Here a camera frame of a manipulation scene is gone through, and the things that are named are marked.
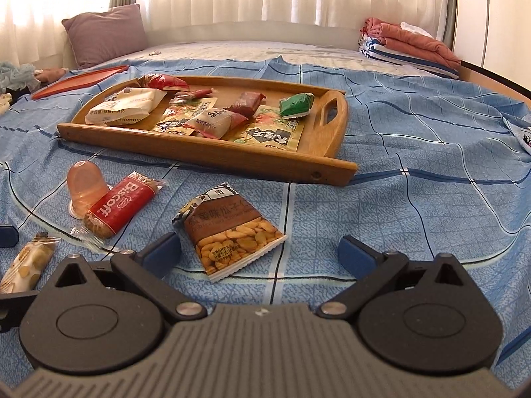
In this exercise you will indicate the yellow green snack packet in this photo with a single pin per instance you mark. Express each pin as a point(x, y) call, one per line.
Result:
point(178, 118)
point(269, 132)

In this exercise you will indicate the clear cracker packet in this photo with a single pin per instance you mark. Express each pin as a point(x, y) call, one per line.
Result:
point(27, 263)

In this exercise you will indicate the blue checked bedsheet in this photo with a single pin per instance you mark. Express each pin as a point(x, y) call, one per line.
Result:
point(415, 199)

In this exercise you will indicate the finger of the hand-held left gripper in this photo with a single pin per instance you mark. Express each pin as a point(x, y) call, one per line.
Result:
point(8, 237)
point(16, 311)

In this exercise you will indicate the pink jelly cup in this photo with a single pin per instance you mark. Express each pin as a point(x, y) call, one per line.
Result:
point(85, 186)

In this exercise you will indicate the white patterned bed cover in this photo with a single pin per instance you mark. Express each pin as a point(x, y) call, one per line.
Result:
point(249, 49)

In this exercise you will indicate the folded blue striped blanket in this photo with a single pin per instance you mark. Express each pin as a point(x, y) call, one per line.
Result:
point(398, 59)

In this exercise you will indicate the wooden bed frame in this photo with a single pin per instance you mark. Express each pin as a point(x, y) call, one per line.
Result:
point(498, 78)

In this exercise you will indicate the red biscuit packet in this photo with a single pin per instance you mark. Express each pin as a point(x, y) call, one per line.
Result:
point(120, 205)
point(195, 94)

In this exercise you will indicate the pink white snack packet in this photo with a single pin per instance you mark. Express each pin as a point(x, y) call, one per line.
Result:
point(213, 123)

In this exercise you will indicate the wooden serving tray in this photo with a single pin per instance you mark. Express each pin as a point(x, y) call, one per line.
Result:
point(315, 141)

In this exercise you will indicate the folded blankets stack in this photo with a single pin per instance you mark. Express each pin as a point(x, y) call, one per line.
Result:
point(410, 37)

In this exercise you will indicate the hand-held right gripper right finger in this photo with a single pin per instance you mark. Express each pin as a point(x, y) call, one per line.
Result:
point(356, 255)

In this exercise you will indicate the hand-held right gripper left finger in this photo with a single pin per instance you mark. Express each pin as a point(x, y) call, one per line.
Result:
point(159, 255)

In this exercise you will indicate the red puffed snack bag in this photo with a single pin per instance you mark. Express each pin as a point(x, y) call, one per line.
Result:
point(159, 82)

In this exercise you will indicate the red plastic tray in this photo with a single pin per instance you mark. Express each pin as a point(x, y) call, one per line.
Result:
point(79, 78)

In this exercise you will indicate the white patterned cloth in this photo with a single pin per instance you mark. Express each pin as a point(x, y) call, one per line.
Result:
point(520, 130)

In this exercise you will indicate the brown plush toy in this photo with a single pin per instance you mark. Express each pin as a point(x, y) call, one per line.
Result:
point(49, 75)

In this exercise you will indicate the purple pillow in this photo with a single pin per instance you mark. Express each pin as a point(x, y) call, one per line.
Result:
point(106, 35)

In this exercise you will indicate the brown seed snack packet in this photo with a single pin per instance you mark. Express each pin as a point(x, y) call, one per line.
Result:
point(232, 232)

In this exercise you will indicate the light blue crumpled cloth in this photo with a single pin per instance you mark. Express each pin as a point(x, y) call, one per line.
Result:
point(18, 74)

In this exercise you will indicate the dark red snack bar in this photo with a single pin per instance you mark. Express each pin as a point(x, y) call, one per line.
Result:
point(247, 103)

